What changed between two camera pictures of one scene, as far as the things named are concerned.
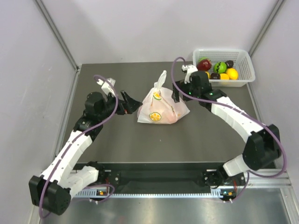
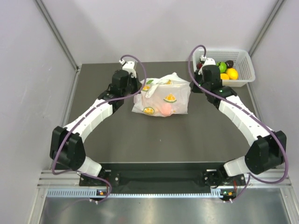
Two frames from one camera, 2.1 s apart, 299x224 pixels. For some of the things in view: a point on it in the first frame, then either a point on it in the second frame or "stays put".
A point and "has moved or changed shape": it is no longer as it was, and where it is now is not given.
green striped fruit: x=220 y=67 stays put
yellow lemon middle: x=224 y=76 stays put
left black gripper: x=133 y=104 -> x=137 y=84
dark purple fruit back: x=229 y=63 stays put
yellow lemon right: x=233 y=73 stays put
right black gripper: x=175 y=95 -> x=194 y=88
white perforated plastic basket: x=241 y=60 stays put
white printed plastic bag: x=158 y=106 has moved or changed shape
